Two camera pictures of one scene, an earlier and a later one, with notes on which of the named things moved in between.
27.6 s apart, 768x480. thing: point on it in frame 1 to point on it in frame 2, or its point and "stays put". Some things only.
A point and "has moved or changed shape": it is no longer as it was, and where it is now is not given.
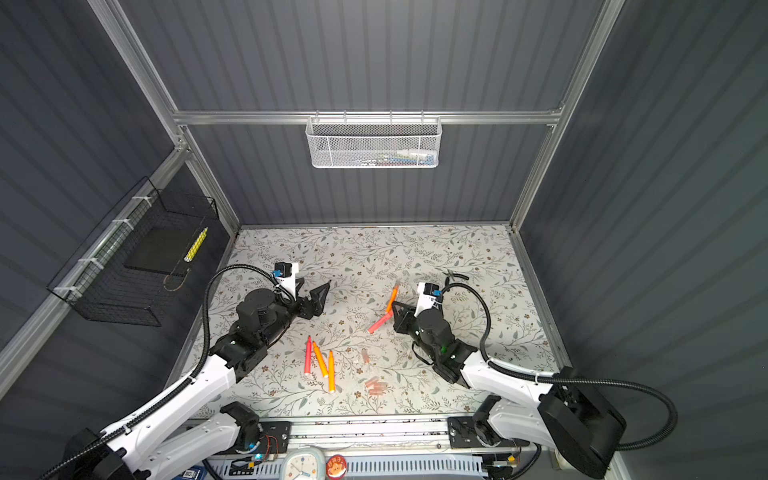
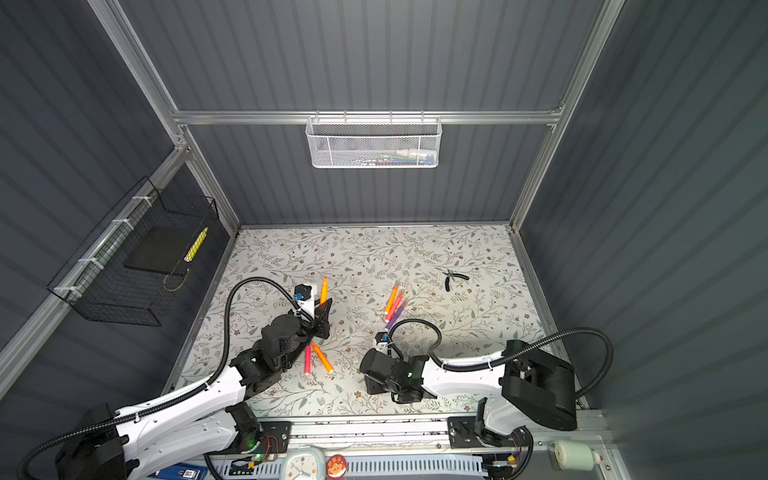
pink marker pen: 308,355 stays put
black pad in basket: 159,249 stays put
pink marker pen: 380,322 has moved or changed shape
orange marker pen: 331,372 has moved or changed shape
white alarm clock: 303,463 stays put
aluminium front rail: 368,430 stays put
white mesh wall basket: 373,142 stays put
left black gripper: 315,305 to 319,319
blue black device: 193,473 stays put
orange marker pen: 392,298 stays put
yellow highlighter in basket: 195,244 stays put
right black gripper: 402,322 to 370,385
